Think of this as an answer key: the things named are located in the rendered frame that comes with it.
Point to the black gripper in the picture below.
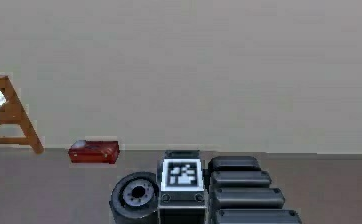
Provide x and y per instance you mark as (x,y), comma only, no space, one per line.
(135,196)

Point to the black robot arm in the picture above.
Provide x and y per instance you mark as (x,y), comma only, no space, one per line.
(242,196)

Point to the red box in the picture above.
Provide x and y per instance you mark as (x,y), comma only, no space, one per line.
(94,153)

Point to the brown wooden shelf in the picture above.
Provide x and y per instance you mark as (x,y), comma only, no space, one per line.
(17,116)

